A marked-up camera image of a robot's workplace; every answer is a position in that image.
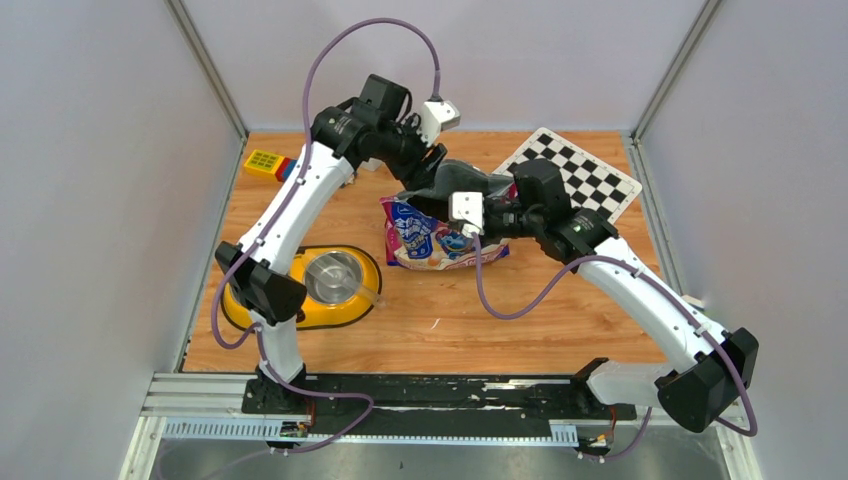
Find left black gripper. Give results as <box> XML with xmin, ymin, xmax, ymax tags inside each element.
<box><xmin>376</xmin><ymin>113</ymin><xmax>448</xmax><ymax>193</ymax></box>

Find colourful pet food bag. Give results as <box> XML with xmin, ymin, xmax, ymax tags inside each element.
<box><xmin>380</xmin><ymin>159</ymin><xmax>516</xmax><ymax>271</ymax></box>

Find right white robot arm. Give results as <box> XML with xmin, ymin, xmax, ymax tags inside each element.
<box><xmin>458</xmin><ymin>158</ymin><xmax>759</xmax><ymax>437</ymax></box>

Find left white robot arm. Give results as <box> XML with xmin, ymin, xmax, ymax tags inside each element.
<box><xmin>215</xmin><ymin>74</ymin><xmax>461</xmax><ymax>413</ymax></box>

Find yellow double pet bowl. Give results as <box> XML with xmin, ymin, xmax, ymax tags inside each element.
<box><xmin>216</xmin><ymin>245</ymin><xmax>383</xmax><ymax>332</ymax></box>

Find white small box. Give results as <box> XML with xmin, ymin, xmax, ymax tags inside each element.
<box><xmin>360</xmin><ymin>158</ymin><xmax>384</xmax><ymax>172</ymax></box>

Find black white checkerboard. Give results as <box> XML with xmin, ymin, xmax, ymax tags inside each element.
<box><xmin>494</xmin><ymin>127</ymin><xmax>643</xmax><ymax>224</ymax></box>

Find yellow blue red toy block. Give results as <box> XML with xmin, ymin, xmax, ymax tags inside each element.
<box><xmin>242</xmin><ymin>150</ymin><xmax>296</xmax><ymax>183</ymax></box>

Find stacked coloured blocks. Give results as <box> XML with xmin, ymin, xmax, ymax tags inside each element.
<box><xmin>682</xmin><ymin>295</ymin><xmax>705</xmax><ymax>312</ymax></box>

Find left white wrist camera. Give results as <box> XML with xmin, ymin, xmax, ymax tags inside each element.
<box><xmin>417</xmin><ymin>100</ymin><xmax>461</xmax><ymax>147</ymax></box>

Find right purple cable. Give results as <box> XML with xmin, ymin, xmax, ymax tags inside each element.
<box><xmin>467</xmin><ymin>225</ymin><xmax>759</xmax><ymax>439</ymax></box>

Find purple cable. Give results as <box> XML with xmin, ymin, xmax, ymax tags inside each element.
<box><xmin>210</xmin><ymin>17</ymin><xmax>444</xmax><ymax>351</ymax></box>
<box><xmin>467</xmin><ymin>225</ymin><xmax>759</xmax><ymax>439</ymax></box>

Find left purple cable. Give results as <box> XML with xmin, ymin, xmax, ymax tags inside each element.
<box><xmin>210</xmin><ymin>17</ymin><xmax>444</xmax><ymax>351</ymax></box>

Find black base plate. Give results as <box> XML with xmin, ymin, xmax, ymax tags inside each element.
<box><xmin>241</xmin><ymin>373</ymin><xmax>636</xmax><ymax>439</ymax></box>

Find aluminium rail frame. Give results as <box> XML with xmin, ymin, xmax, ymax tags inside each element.
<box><xmin>121</xmin><ymin>373</ymin><xmax>762</xmax><ymax>479</ymax></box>

